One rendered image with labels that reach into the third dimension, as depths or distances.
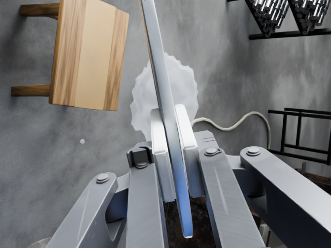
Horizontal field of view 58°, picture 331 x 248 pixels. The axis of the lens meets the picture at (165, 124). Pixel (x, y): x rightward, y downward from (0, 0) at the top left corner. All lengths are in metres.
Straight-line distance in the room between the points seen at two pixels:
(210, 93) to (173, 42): 0.49
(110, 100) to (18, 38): 0.42
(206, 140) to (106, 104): 0.87
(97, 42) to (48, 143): 0.51
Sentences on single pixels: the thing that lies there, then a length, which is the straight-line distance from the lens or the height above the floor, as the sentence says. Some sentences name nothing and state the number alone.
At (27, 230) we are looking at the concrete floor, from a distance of 1.39.
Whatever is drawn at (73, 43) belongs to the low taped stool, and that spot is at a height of 0.33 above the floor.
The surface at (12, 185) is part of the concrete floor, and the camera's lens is 1.30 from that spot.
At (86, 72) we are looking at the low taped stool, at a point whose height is 0.33.
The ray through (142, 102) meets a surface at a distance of 1.42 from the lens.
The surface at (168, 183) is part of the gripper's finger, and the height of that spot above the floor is 1.07.
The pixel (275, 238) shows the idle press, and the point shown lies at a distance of 1.62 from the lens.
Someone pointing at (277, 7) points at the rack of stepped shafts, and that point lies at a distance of 2.22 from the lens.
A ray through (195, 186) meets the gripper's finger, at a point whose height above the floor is 1.07.
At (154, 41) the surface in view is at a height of 1.03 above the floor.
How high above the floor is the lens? 1.16
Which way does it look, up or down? 43 degrees down
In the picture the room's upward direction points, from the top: 100 degrees clockwise
